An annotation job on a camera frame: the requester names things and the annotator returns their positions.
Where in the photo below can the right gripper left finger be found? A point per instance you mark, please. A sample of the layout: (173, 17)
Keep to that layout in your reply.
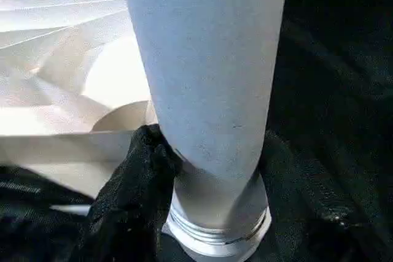
(132, 200)

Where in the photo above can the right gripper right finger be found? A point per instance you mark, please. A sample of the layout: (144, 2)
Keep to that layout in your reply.
(307, 207)

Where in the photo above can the white plastic table top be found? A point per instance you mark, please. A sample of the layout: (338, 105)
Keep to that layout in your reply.
(61, 78)

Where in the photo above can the white plastic table leg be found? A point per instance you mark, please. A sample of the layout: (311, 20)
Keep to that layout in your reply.
(209, 72)

